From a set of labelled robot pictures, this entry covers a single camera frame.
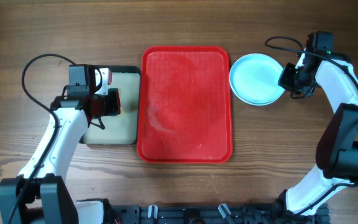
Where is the red plastic tray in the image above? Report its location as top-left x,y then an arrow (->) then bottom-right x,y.
137,46 -> 233,164

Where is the light blue plate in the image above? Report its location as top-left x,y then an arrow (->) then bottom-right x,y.
229,54 -> 285,100

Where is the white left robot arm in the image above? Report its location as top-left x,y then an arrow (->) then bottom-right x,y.
0,65 -> 121,223

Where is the black water basin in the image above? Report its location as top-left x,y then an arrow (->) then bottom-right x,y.
80,65 -> 140,145

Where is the white plate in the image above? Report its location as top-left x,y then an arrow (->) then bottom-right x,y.
232,90 -> 284,106

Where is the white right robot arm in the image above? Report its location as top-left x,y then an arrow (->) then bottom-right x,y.
278,31 -> 358,217

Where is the yellow green sponge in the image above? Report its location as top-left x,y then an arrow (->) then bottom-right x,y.
118,105 -> 129,116

